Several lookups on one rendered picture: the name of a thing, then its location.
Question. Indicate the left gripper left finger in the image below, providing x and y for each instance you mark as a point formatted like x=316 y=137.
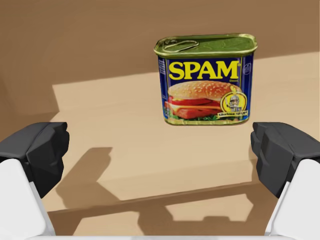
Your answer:
x=30 y=162

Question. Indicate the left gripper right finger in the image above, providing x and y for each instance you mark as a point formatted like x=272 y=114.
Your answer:
x=287 y=160

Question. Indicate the green and blue rectangular can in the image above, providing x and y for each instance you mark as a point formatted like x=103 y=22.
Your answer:
x=205 y=80

